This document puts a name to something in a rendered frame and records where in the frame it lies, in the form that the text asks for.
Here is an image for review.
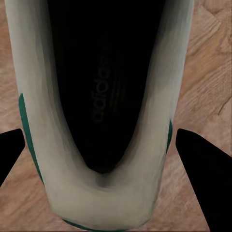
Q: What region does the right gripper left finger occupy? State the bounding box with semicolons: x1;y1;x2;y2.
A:
0;129;25;187

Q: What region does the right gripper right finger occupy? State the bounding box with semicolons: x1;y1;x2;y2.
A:
176;129;232;232

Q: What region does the gym shoe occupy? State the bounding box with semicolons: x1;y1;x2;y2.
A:
5;0;195;232

